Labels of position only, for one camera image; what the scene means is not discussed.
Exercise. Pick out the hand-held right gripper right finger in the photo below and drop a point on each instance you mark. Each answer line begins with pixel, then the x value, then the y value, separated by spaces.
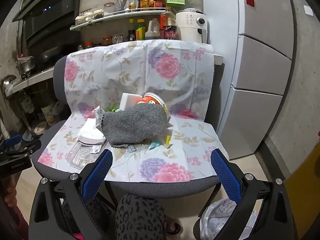
pixel 226 175

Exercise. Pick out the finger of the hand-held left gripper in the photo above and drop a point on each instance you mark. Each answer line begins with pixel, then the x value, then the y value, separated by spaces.
pixel 12 142

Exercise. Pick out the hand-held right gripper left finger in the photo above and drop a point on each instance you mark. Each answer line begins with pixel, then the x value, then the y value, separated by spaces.
pixel 96 177

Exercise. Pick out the clear plastic container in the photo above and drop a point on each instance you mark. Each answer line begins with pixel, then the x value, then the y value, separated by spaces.
pixel 82 155

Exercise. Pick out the white plastic bin liner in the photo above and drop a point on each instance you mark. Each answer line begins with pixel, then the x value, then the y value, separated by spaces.
pixel 220 217

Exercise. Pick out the black trash bin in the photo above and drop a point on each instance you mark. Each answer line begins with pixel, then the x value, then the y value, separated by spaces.
pixel 197 230

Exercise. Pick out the person's left forearm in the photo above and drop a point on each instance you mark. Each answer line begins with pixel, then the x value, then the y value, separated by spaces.
pixel 12 222

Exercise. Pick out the person's left hand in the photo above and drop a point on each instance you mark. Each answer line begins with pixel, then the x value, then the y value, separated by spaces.
pixel 10 192

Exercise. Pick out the white bowl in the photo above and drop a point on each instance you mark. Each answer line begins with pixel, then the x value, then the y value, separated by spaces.
pixel 40 127

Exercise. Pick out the person's leopard print leg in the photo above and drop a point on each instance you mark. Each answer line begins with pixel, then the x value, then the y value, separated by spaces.
pixel 100 217
pixel 140 217

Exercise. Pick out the white crumpled tissue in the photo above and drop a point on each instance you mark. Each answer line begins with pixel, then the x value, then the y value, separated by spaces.
pixel 88 130

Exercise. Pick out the round metal lid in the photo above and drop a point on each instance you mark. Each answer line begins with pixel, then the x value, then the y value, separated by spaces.
pixel 7 86

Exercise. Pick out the crumpled silver wrapper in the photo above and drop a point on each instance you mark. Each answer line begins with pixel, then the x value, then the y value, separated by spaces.
pixel 98 115

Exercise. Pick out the grey fuzzy cloth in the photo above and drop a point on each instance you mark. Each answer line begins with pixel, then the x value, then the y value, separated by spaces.
pixel 132 125

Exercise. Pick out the grey office chair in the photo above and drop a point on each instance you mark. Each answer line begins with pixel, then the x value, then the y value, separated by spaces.
pixel 160 188

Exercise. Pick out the white kitchen counter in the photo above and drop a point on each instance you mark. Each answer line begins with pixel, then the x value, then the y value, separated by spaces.
pixel 32 78

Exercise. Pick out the blue wrapper scrap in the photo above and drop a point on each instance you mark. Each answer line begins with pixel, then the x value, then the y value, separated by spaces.
pixel 155 145

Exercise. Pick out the green crumpled wrapper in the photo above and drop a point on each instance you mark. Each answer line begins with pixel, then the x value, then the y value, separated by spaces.
pixel 113 110

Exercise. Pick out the person's foot in slipper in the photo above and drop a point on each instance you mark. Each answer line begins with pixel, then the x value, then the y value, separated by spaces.
pixel 173 228

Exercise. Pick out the steel pot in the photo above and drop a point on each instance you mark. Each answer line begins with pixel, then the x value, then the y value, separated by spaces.
pixel 25 66

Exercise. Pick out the yellow wooden board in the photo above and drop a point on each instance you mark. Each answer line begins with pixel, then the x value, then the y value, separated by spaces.
pixel 303 197

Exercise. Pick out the white rectangular box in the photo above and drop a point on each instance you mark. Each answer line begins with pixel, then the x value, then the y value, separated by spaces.
pixel 127 101

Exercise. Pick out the black wok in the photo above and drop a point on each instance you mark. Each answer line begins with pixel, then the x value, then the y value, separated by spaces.
pixel 47 56

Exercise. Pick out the orange instant noodle cup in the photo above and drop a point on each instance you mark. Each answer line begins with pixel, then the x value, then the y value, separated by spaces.
pixel 152 100

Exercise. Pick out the floral printed cloth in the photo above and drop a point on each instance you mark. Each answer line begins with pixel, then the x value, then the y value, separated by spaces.
pixel 125 67

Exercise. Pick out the red lidded jar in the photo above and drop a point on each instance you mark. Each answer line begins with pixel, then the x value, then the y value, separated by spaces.
pixel 88 45
pixel 107 41

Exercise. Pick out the white refrigerator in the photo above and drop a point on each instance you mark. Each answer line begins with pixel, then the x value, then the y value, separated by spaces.
pixel 260 55

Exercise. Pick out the small white lidded jar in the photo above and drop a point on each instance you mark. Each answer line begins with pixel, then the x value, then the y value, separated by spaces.
pixel 88 16
pixel 80 20
pixel 98 14

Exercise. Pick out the clear glass jar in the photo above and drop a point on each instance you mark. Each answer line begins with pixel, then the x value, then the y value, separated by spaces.
pixel 117 39

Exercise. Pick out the black range hood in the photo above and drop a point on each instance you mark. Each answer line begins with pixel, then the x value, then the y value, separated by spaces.
pixel 50 5

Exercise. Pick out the dark bottle yellow cap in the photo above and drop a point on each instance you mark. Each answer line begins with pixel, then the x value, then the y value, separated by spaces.
pixel 131 32

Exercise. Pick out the yellow green bottle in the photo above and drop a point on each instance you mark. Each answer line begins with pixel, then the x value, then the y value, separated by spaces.
pixel 140 31

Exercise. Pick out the large dark red-labelled jug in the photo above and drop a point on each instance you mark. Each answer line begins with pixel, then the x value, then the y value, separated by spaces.
pixel 168 32

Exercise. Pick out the white jug red cap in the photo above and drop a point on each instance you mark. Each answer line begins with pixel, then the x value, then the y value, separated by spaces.
pixel 152 31

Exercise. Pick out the white air fryer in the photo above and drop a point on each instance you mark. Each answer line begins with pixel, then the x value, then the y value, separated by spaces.
pixel 187 22

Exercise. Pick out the curved white shelf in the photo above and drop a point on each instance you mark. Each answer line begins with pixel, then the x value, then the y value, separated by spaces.
pixel 120 17

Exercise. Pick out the jar of utensils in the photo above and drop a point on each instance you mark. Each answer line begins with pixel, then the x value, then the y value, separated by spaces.
pixel 121 5

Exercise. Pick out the red fridge magnet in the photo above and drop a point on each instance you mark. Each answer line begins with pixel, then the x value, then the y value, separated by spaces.
pixel 250 1

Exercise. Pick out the small yellow bottle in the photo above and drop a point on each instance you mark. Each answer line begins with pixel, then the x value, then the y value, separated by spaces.
pixel 132 2

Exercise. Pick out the orange oil bottle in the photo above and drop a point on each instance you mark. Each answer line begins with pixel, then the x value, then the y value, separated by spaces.
pixel 144 2

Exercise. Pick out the white wall note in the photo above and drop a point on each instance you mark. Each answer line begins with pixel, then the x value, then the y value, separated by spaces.
pixel 309 10

